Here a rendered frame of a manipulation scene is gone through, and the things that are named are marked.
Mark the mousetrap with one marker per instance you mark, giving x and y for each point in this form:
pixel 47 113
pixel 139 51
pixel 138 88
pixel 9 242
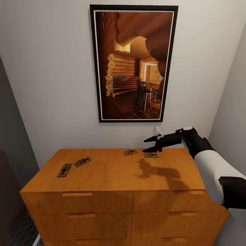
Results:
pixel 82 161
pixel 130 152
pixel 151 155
pixel 64 171

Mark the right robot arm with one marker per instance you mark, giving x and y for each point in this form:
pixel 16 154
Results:
pixel 224 184

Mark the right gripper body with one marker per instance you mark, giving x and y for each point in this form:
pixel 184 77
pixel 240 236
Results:
pixel 165 141

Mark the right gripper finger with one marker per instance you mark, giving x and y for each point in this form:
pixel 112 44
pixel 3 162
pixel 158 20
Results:
pixel 150 139
pixel 151 150

